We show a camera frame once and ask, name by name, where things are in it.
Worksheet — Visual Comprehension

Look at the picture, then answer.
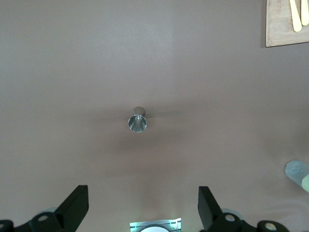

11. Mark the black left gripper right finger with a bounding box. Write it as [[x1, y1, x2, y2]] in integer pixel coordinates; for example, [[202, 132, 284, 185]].
[[198, 186, 289, 232]]

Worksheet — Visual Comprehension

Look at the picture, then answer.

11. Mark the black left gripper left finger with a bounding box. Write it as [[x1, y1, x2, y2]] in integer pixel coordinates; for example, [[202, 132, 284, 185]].
[[0, 185, 89, 232]]

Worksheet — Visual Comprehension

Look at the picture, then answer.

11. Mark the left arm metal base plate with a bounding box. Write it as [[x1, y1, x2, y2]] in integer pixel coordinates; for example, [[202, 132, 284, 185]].
[[129, 218, 182, 232]]

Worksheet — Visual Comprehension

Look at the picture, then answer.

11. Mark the yellow plastic knife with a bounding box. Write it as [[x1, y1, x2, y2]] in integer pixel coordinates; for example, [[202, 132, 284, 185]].
[[289, 0, 303, 33]]

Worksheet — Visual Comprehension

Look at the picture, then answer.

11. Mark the wooden cutting board with handle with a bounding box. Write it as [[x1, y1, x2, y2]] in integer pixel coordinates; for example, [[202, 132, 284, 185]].
[[265, 0, 309, 48]]

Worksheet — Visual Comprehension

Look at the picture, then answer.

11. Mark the steel double jigger measuring cup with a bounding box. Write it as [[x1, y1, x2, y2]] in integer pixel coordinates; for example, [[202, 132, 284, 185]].
[[127, 106, 147, 133]]

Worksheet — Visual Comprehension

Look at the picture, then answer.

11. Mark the glass bottle with green sleeve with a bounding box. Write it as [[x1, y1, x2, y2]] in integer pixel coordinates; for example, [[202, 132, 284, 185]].
[[284, 159, 309, 194]]

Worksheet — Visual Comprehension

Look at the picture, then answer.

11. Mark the yellow plastic fork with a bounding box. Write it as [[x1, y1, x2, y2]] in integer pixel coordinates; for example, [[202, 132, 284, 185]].
[[300, 0, 309, 26]]

